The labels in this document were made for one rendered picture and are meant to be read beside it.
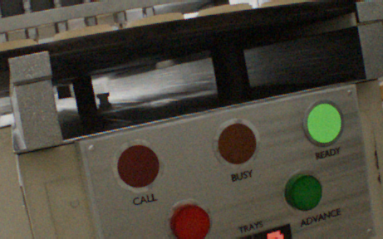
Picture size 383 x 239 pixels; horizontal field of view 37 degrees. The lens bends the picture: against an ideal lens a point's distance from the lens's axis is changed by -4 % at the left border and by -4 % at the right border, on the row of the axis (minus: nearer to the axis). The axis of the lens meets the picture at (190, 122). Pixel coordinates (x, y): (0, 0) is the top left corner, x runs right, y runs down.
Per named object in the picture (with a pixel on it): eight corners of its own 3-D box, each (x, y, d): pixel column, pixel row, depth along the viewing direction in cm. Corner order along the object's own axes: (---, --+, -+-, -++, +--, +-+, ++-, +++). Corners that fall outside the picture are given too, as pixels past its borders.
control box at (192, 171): (110, 302, 48) (73, 139, 47) (357, 229, 55) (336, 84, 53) (118, 317, 44) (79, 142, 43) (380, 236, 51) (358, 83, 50)
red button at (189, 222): (171, 244, 46) (164, 207, 46) (207, 234, 47) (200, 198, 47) (177, 248, 45) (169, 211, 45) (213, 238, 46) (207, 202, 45)
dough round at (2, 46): (-24, 74, 43) (-28, 48, 43) (-18, 76, 48) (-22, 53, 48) (40, 61, 44) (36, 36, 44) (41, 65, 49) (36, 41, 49)
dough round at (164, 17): (195, 33, 48) (191, 9, 48) (135, 44, 47) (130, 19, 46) (179, 39, 53) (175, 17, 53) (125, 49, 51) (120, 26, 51)
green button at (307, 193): (285, 212, 49) (280, 178, 49) (316, 203, 50) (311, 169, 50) (294, 216, 48) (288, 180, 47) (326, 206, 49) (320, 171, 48)
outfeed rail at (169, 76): (81, 99, 241) (78, 83, 241) (88, 98, 242) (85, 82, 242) (370, 80, 50) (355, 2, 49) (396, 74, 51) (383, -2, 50)
